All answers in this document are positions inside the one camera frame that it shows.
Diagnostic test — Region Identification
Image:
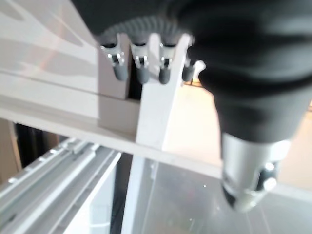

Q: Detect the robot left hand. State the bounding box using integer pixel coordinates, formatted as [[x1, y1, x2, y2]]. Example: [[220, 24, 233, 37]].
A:
[[70, 0, 312, 213]]

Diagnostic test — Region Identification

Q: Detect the clear plastic refrigerator drawer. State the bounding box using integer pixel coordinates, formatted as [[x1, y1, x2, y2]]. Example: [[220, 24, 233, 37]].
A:
[[143, 158, 312, 234]]

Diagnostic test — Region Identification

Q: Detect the glass refrigerator shelf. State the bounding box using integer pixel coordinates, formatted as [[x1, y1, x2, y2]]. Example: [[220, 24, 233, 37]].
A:
[[0, 0, 101, 96]]

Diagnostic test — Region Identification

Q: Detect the white ribbed refrigerator door rack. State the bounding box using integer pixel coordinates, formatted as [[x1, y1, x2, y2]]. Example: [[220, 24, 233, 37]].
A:
[[0, 137, 122, 234]]

